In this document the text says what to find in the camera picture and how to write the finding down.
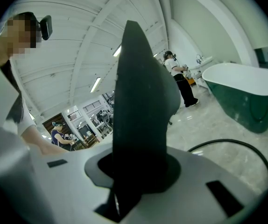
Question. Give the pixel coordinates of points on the person's head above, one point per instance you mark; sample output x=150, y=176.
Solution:
x=19, y=38

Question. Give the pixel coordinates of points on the white sink counter with faucet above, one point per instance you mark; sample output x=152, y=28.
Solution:
x=201, y=65

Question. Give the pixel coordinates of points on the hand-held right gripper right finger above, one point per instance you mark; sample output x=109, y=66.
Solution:
x=171, y=97

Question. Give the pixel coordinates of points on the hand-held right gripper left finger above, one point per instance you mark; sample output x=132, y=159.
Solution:
x=136, y=106

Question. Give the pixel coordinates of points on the person's white shirt torso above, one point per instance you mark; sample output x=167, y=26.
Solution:
x=25, y=118

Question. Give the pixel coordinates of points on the wooden table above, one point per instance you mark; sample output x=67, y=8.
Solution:
x=89, y=140

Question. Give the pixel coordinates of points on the green and white bathtub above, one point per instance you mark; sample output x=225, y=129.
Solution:
x=248, y=97

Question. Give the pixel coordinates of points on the person's right forearm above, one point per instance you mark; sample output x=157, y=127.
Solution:
x=40, y=140

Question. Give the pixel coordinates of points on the long ceiling light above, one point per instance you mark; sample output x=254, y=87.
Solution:
x=116, y=51
x=95, y=85

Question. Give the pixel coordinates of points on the black head-worn camera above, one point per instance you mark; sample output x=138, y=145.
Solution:
x=46, y=27

